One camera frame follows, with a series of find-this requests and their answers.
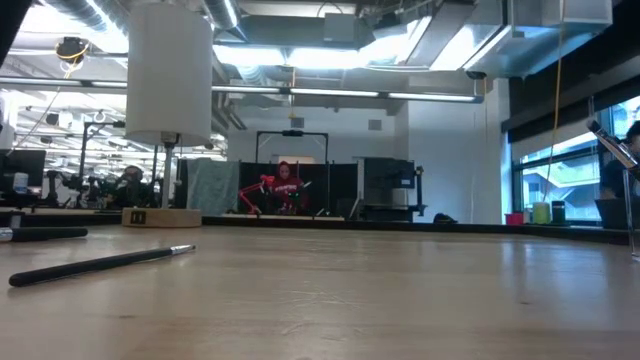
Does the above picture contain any clear plastic container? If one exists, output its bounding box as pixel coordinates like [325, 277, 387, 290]
[622, 167, 640, 261]

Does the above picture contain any yellow black cable reel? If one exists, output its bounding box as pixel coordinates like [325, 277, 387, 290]
[54, 35, 91, 65]

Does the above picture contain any person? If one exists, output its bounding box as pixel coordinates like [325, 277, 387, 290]
[269, 160, 308, 215]
[115, 164, 152, 209]
[598, 119, 640, 201]

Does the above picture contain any yellow-green cup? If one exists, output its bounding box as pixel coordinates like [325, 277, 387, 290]
[532, 201, 552, 226]

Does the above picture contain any black equipment cabinet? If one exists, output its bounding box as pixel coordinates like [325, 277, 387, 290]
[357, 156, 427, 222]

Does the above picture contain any black partition screen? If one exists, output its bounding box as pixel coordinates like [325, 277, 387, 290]
[238, 160, 359, 219]

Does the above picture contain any teal hanging cloth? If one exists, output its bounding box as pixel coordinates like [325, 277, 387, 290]
[185, 158, 241, 217]

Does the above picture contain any black computer monitor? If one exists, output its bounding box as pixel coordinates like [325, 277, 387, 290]
[0, 148, 47, 190]

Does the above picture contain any long ceiling light tube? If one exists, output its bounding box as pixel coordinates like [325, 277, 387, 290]
[212, 85, 485, 105]

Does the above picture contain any black bin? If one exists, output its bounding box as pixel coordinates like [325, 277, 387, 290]
[594, 197, 640, 231]

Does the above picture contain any black gantry frame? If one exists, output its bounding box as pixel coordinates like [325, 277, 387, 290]
[255, 129, 331, 166]

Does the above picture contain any silver ceiling duct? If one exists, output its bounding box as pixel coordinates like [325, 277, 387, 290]
[372, 0, 614, 80]

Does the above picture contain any thick handle makeup brush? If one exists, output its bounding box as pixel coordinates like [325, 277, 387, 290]
[0, 226, 90, 244]

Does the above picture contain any white shade wooden base lamp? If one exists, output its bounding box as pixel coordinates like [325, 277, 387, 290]
[121, 3, 214, 229]

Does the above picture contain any black aluminium table frame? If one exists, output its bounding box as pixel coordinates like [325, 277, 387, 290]
[0, 209, 631, 246]

